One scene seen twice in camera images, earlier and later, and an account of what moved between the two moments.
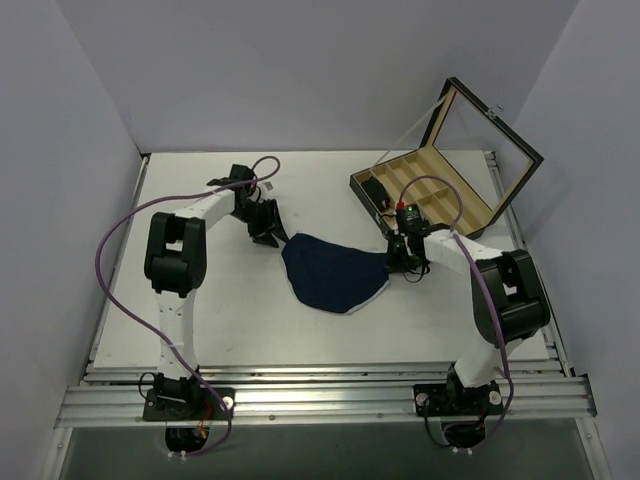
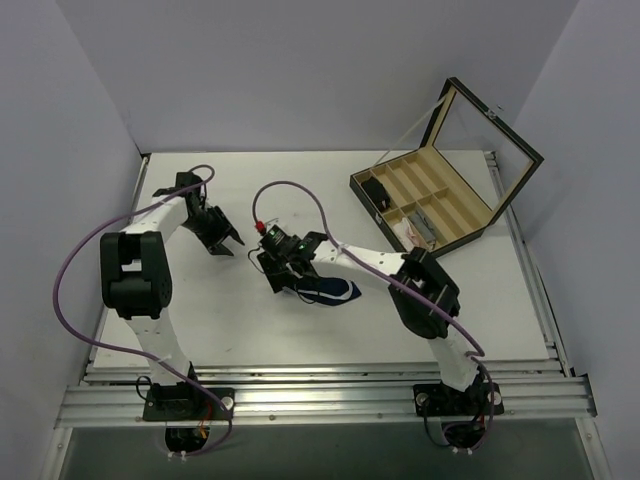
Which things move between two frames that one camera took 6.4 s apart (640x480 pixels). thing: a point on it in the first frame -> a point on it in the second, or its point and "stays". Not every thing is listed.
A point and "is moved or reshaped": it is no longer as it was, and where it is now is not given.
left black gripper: x=265 y=226 -> x=218 y=232
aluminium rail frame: x=110 y=394 stays
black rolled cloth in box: x=377 y=192 stays
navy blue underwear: x=334 y=276 is moved or reshaped
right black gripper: x=397 y=256 -> x=273 y=267
